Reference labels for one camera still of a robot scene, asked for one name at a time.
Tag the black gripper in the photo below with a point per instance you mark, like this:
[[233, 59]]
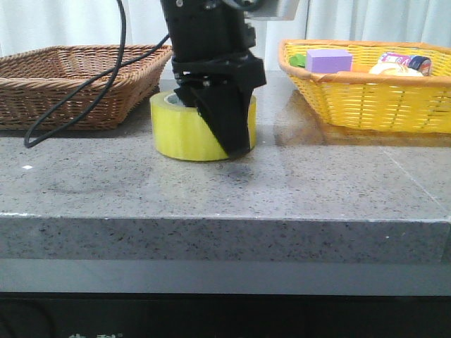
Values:
[[224, 107]]

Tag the yellow tape roll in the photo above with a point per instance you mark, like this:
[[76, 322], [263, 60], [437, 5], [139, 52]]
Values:
[[180, 132]]

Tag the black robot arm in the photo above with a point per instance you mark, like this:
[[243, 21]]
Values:
[[201, 30]]

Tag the green block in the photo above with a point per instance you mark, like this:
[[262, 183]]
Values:
[[298, 60]]

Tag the purple foam block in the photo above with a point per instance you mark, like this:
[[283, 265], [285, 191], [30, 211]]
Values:
[[328, 60]]

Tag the brown wicker basket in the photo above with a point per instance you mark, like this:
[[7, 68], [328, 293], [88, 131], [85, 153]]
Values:
[[35, 81]]

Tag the yellow wicker basket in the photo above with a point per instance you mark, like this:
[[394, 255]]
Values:
[[364, 101]]

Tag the white curtain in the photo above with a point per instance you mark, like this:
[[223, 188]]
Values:
[[28, 25]]

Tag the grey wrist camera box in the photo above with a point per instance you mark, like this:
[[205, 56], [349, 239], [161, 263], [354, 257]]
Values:
[[273, 10]]

